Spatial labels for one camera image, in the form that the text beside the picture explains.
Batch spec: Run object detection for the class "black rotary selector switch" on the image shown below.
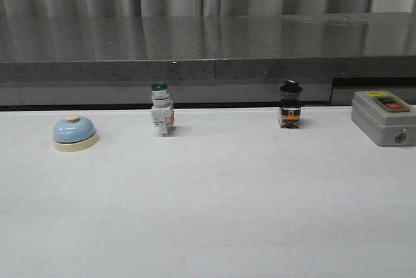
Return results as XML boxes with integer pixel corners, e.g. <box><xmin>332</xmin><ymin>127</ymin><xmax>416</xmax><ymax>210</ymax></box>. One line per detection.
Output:
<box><xmin>278</xmin><ymin>80</ymin><xmax>302</xmax><ymax>129</ymax></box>

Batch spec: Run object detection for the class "blue desk bell cream base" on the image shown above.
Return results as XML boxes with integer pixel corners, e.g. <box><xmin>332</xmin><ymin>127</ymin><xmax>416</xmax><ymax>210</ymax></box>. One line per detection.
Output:
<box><xmin>53</xmin><ymin>114</ymin><xmax>98</xmax><ymax>152</ymax></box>

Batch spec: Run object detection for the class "green pushbutton switch white body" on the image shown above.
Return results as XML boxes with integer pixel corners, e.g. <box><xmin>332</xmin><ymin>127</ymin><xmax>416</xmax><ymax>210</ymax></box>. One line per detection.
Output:
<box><xmin>151</xmin><ymin>82</ymin><xmax>175</xmax><ymax>136</ymax></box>

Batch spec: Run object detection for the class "grey push button control box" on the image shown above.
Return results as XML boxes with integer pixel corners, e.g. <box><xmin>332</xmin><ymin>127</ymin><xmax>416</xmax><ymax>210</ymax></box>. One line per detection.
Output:
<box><xmin>351</xmin><ymin>90</ymin><xmax>415</xmax><ymax>147</ymax></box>

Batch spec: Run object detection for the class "grey stone counter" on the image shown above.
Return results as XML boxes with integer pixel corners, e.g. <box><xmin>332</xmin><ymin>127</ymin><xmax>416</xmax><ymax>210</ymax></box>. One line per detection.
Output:
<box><xmin>1</xmin><ymin>13</ymin><xmax>415</xmax><ymax>108</ymax></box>

